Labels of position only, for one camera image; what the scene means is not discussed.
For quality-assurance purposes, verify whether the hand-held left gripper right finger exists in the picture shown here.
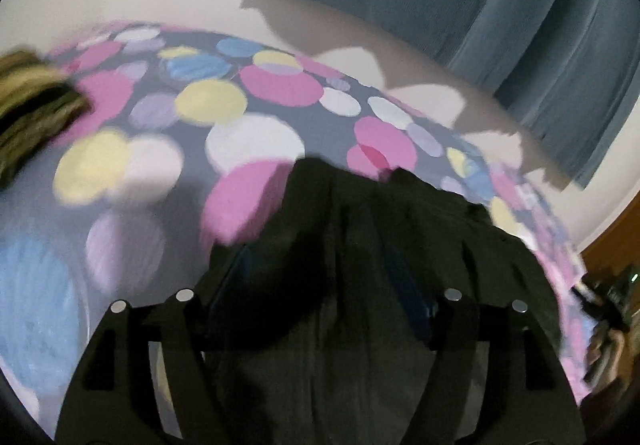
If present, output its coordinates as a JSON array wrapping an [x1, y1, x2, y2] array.
[[384, 252, 587, 445]]

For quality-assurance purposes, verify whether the black jacket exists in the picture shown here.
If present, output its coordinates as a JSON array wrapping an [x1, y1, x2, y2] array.
[[199, 156, 568, 445]]

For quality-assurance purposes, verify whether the person's right hand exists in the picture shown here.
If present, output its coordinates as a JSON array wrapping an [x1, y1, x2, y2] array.
[[584, 324, 626, 383]]

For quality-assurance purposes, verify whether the blue curtain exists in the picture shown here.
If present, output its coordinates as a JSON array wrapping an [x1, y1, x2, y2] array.
[[254, 0, 640, 192]]

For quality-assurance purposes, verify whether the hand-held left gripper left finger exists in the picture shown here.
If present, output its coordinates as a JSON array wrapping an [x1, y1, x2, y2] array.
[[54, 245, 253, 445]]

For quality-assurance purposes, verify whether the brown wooden furniture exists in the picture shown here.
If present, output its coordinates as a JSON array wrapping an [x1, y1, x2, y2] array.
[[580, 205, 640, 286]]

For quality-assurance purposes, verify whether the gold black striped pillow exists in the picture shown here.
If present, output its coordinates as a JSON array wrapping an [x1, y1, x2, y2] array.
[[0, 50, 95, 192]]

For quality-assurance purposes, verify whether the polka dot bed sheet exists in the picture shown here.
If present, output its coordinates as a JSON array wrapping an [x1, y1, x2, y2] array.
[[0, 21, 598, 433]]

